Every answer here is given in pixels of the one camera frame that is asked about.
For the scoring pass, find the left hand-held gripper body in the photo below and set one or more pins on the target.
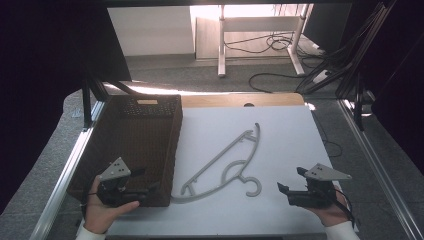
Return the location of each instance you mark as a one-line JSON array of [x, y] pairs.
[[115, 186]]

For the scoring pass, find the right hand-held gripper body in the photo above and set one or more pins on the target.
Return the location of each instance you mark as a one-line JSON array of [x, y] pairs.
[[316, 191]]

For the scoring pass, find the person's right hand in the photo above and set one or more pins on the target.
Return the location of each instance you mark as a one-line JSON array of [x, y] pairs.
[[335, 213]]

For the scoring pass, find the person's left hand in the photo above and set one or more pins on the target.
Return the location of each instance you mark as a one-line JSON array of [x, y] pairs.
[[98, 213]]

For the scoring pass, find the brown woven basket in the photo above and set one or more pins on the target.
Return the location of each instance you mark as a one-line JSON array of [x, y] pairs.
[[140, 140]]

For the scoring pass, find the white table mat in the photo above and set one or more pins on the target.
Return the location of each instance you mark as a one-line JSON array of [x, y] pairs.
[[286, 140]]

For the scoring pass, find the grey plastic clothes hanger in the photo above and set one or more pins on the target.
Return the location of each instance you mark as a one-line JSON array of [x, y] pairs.
[[213, 159]]

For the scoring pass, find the black metal stand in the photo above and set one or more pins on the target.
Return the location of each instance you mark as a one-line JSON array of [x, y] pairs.
[[358, 100], [87, 103]]

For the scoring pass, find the white power strip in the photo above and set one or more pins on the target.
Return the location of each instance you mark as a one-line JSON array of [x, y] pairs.
[[320, 76]]

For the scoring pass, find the white cabinet panel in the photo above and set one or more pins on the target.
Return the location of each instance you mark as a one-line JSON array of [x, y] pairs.
[[150, 30]]

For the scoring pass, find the aluminium frame rail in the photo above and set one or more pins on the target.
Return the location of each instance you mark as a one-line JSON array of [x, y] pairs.
[[383, 180], [63, 176]]

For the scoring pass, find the white metal desk frame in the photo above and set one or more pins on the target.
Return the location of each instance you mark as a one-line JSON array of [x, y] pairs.
[[221, 40]]

